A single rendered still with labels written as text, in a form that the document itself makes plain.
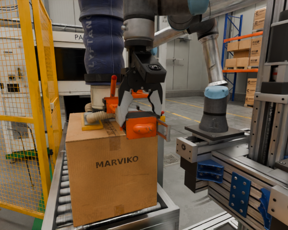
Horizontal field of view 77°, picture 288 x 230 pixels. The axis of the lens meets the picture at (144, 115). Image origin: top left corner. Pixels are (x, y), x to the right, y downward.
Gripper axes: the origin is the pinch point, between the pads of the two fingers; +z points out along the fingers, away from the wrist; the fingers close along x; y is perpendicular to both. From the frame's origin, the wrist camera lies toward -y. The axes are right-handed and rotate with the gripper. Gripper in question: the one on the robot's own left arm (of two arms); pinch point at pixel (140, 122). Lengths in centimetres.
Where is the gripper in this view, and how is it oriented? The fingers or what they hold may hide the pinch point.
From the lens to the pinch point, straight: 46.5
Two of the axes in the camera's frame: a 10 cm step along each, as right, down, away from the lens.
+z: -0.2, 9.8, 2.1
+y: -3.4, -2.0, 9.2
